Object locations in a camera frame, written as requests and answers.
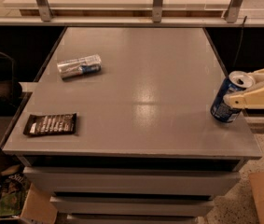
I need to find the metal bracket middle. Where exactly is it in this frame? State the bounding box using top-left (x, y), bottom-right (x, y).
top-left (152, 0), bottom-right (163, 22)

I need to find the grey drawer cabinet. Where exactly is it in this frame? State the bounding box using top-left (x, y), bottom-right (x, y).
top-left (4, 28), bottom-right (261, 224)

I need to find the metal bracket right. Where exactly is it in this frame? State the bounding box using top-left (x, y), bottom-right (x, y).
top-left (224, 0), bottom-right (243, 23)

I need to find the black cable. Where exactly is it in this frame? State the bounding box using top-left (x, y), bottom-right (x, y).
top-left (230, 15), bottom-right (248, 70)

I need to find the cardboard box with magazines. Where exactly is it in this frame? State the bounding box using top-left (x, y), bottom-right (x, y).
top-left (0, 164), bottom-right (57, 224)

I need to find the metal bracket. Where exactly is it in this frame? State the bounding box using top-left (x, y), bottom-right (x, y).
top-left (35, 0), bottom-right (52, 22)
top-left (224, 0), bottom-right (243, 23)
top-left (152, 0), bottom-right (163, 22)

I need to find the metal bracket left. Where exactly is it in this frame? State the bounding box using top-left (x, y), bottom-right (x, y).
top-left (35, 0), bottom-right (52, 22)

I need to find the blue pepsi can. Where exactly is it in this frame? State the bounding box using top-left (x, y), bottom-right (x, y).
top-left (210, 71), bottom-right (256, 123)

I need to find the silver redbull can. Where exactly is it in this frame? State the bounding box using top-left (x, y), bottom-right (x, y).
top-left (57, 54), bottom-right (102, 79)

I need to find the dark brown snack bar wrapper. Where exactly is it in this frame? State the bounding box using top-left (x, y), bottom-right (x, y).
top-left (23, 113), bottom-right (76, 136)

